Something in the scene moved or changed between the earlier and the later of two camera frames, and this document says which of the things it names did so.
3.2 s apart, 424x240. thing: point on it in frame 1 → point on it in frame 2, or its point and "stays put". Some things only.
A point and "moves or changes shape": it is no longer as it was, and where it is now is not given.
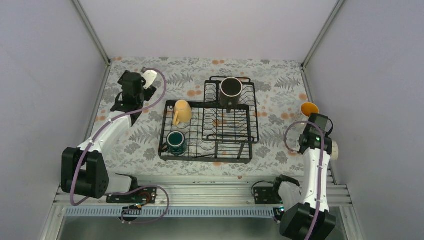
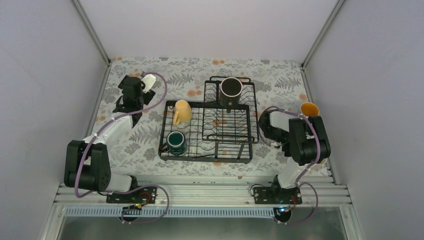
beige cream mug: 335,151 moves or changes shape
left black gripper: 152,91 stays put
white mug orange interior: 308,108 stays put
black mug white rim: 230,91 stays put
